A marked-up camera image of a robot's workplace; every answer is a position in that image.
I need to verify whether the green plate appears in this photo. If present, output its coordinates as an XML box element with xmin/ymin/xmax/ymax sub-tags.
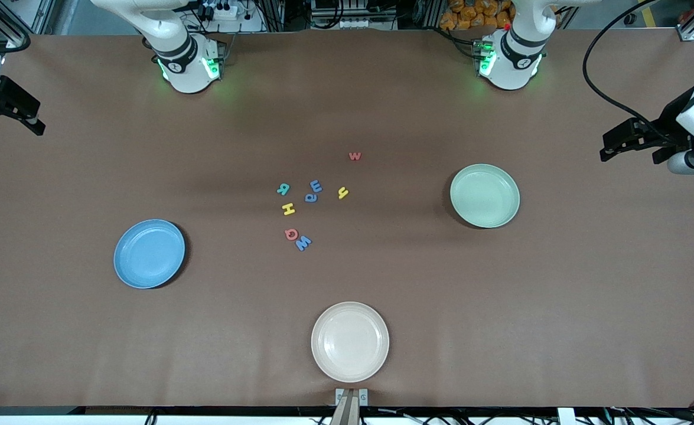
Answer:
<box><xmin>449</xmin><ymin>164</ymin><xmax>521</xmax><ymax>229</ymax></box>

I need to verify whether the blue plate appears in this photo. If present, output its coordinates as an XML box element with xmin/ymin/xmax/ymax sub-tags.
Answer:
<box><xmin>113</xmin><ymin>219</ymin><xmax>187</xmax><ymax>290</ymax></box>

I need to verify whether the beige plate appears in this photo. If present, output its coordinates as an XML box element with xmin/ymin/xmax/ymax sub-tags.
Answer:
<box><xmin>311</xmin><ymin>302</ymin><xmax>390</xmax><ymax>383</ymax></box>

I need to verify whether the brown table cover sheet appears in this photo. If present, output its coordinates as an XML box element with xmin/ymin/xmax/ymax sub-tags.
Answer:
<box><xmin>0</xmin><ymin>27</ymin><xmax>694</xmax><ymax>409</ymax></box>

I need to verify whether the bag of orange items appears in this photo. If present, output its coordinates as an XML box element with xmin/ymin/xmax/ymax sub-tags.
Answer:
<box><xmin>439</xmin><ymin>0</ymin><xmax>514</xmax><ymax>31</ymax></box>

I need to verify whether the white power strip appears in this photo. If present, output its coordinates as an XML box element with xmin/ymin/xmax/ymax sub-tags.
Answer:
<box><xmin>202</xmin><ymin>0</ymin><xmax>247</xmax><ymax>21</ymax></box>

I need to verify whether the black electronics rack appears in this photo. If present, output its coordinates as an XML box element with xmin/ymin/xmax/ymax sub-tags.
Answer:
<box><xmin>308</xmin><ymin>0</ymin><xmax>400</xmax><ymax>31</ymax></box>

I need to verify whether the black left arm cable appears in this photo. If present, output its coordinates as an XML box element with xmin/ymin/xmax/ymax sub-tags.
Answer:
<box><xmin>582</xmin><ymin>0</ymin><xmax>687</xmax><ymax>145</ymax></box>

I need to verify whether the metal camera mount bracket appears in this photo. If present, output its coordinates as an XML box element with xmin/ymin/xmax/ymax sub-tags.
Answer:
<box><xmin>330</xmin><ymin>387</ymin><xmax>369</xmax><ymax>425</ymax></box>

